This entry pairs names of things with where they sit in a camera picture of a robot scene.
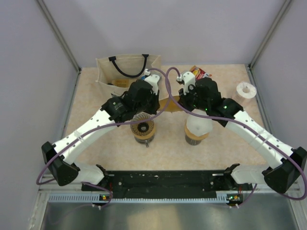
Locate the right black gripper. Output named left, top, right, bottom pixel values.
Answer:
left=177, top=83, right=210, bottom=114

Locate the white paper coffee filter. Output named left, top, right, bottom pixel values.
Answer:
left=186, top=115, right=213, bottom=137

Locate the brown paper coffee filter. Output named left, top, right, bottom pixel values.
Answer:
left=158, top=98, right=182, bottom=113

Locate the grey glass dripper cone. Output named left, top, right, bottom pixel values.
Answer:
left=130, top=113, right=154, bottom=137

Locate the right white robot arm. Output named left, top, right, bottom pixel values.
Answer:
left=177, top=71, right=307, bottom=194

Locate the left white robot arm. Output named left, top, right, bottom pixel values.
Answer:
left=41, top=74, right=161, bottom=190

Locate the brown box in bag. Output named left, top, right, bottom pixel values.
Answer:
left=111, top=79, right=133, bottom=88

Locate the red yellow candy packet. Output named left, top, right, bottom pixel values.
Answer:
left=190, top=65, right=212, bottom=80

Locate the beige canvas tote bag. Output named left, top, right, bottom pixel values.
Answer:
left=96, top=54, right=161, bottom=99

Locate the white tape roll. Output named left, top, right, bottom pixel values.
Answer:
left=236, top=82, right=257, bottom=103

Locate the grey glass carafe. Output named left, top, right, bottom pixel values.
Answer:
left=185, top=136, right=202, bottom=146

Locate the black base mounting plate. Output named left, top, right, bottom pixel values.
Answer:
left=81, top=170, right=254, bottom=199

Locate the glass carafe with handle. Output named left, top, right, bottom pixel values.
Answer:
left=135, top=138, right=153, bottom=148

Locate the grey slotted cable duct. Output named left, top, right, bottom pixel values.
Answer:
left=47, top=191, right=243, bottom=204

